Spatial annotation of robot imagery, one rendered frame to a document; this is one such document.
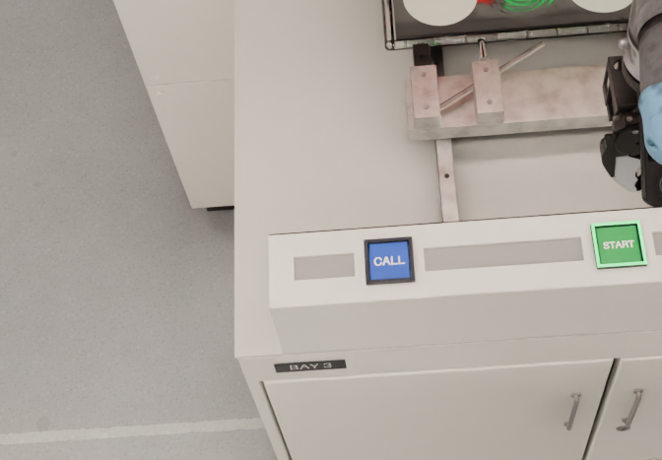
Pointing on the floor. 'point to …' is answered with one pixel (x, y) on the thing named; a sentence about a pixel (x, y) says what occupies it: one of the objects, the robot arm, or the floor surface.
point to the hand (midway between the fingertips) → (636, 189)
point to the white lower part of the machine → (186, 66)
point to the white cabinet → (467, 400)
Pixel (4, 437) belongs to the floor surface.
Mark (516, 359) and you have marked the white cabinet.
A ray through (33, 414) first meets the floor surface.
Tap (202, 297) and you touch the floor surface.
